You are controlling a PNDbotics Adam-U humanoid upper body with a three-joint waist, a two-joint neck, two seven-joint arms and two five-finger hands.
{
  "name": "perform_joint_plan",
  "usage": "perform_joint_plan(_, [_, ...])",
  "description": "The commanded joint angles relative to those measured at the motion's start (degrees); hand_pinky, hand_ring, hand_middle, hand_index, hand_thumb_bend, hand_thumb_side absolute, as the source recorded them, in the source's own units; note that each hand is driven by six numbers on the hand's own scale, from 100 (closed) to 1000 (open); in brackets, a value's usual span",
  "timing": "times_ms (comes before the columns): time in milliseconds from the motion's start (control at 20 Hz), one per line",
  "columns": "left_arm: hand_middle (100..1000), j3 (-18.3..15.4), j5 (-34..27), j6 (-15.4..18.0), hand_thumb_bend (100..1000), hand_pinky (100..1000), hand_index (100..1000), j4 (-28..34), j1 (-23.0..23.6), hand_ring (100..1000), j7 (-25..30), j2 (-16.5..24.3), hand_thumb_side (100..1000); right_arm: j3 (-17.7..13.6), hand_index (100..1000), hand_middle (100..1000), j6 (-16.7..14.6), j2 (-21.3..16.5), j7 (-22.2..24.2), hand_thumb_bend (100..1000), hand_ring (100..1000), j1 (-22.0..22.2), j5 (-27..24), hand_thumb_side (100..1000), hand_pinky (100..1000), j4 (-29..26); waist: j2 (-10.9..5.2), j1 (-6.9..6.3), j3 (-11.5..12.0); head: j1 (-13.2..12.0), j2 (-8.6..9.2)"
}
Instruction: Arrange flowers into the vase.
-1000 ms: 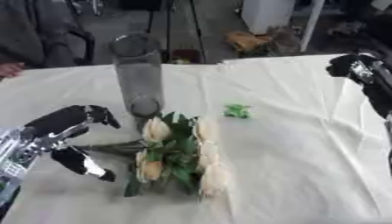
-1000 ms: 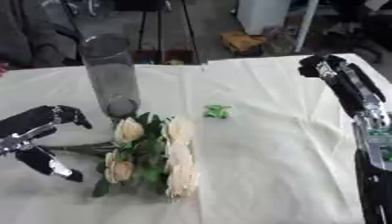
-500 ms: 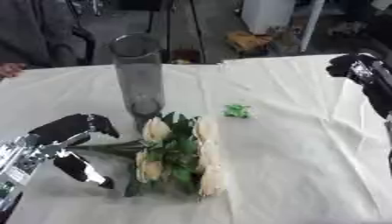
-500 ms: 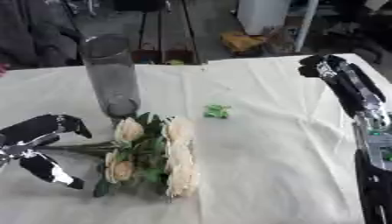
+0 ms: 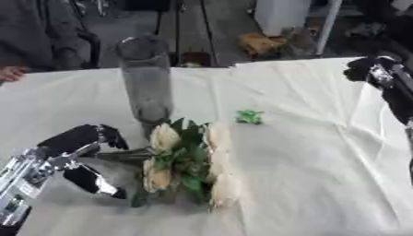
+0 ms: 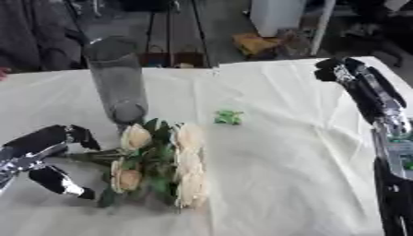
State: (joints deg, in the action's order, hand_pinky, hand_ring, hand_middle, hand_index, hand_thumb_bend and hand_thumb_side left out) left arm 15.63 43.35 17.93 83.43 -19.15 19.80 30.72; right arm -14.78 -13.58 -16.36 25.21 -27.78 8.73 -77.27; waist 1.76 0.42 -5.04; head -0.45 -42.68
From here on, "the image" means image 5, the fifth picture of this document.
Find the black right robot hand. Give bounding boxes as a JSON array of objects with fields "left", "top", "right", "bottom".
[{"left": 342, "top": 55, "right": 413, "bottom": 125}]

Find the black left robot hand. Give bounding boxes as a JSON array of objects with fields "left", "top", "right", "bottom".
[{"left": 35, "top": 124, "right": 131, "bottom": 200}]

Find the white rose bouquet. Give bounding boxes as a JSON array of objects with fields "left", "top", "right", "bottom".
[{"left": 78, "top": 117, "right": 245, "bottom": 210}]

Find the clear glass cylinder vase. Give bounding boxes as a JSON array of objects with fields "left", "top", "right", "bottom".
[{"left": 114, "top": 35, "right": 176, "bottom": 140}]

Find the person's hand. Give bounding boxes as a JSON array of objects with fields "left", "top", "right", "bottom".
[{"left": 0, "top": 65, "right": 28, "bottom": 85}]

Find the white pole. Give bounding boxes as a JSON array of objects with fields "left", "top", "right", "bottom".
[{"left": 313, "top": 0, "right": 344, "bottom": 57}]

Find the person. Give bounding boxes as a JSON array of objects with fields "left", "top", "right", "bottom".
[{"left": 0, "top": 0, "right": 103, "bottom": 74}]

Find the white cabinet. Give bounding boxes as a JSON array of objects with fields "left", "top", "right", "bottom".
[{"left": 252, "top": 0, "right": 315, "bottom": 37}]

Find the tan cardboard box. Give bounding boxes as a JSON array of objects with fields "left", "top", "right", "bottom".
[{"left": 237, "top": 31, "right": 289, "bottom": 59}]

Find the dark red round object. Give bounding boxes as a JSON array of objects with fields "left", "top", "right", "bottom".
[{"left": 177, "top": 51, "right": 215, "bottom": 68}]

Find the small green crumpled wrapper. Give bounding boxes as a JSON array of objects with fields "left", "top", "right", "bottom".
[{"left": 233, "top": 109, "right": 266, "bottom": 125}]

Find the black tripod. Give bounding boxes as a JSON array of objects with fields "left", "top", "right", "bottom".
[{"left": 153, "top": 0, "right": 221, "bottom": 67}]

